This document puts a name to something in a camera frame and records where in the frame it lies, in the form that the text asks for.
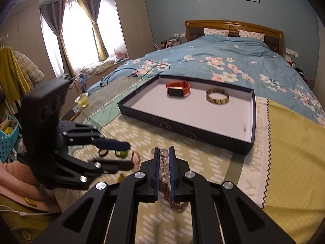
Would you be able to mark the teal quilted mat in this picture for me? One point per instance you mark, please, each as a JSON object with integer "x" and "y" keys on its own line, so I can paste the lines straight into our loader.
{"x": 109, "y": 99}

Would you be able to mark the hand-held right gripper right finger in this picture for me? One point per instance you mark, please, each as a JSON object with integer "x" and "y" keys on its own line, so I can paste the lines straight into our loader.
{"x": 173, "y": 175}

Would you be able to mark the pile of clothes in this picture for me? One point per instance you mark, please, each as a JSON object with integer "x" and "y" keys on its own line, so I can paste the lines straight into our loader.
{"x": 75, "y": 82}

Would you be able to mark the wooden bed headboard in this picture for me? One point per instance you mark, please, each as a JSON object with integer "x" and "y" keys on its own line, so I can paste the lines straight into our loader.
{"x": 254, "y": 28}

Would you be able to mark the white puffer jacket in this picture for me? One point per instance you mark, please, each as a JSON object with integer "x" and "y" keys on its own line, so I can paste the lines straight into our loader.
{"x": 31, "y": 68}

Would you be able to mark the person's left forearm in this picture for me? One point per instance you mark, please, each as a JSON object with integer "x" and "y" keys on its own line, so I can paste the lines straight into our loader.
{"x": 17, "y": 180}

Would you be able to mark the small yellow charm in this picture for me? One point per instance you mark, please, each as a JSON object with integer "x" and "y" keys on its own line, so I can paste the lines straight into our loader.
{"x": 122, "y": 177}

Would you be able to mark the crumpled window seat bedding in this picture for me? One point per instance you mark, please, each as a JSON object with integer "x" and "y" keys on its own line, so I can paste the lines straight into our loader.
{"x": 99, "y": 66}

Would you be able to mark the white dotted pillow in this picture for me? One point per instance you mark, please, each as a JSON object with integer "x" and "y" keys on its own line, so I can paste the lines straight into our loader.
{"x": 251, "y": 35}
{"x": 215, "y": 31}

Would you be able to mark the blue plastic basket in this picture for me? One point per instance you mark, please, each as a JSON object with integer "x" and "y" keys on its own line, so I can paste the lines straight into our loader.
{"x": 7, "y": 142}

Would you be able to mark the orange smart watch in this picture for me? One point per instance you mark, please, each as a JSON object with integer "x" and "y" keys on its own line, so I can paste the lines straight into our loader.
{"x": 177, "y": 88}

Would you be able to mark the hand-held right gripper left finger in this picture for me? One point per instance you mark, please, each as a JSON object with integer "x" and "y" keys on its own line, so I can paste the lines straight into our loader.
{"x": 155, "y": 175}

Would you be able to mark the grey and yellow curtain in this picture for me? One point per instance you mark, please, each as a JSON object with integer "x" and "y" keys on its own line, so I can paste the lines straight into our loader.
{"x": 92, "y": 7}
{"x": 52, "y": 17}

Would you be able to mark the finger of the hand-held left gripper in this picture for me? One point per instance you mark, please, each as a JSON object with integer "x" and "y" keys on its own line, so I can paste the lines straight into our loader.
{"x": 116, "y": 165}
{"x": 115, "y": 145}

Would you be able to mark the glass cup with yellow drink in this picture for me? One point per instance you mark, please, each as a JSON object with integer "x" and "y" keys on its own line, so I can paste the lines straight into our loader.
{"x": 82, "y": 101}

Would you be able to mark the bedside cosmetics clutter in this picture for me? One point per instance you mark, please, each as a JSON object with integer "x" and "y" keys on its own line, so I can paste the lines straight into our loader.
{"x": 167, "y": 42}

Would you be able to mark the olive buttoned garment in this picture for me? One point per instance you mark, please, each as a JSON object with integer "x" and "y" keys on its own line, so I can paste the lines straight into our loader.
{"x": 15, "y": 226}

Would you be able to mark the brown marbled bangle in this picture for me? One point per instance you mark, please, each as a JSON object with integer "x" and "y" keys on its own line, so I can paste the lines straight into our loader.
{"x": 210, "y": 100}

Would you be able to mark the white wall socket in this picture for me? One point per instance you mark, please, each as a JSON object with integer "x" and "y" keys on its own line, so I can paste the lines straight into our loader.
{"x": 292, "y": 52}

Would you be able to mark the blue floral duvet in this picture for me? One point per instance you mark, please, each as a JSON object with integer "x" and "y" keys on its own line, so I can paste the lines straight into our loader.
{"x": 215, "y": 53}

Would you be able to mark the yellow hanging garment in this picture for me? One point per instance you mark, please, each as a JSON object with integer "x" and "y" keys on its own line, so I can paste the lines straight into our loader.
{"x": 10, "y": 68}

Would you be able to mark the dark blue cardboard tray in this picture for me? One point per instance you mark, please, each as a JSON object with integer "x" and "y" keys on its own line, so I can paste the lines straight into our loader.
{"x": 203, "y": 117}

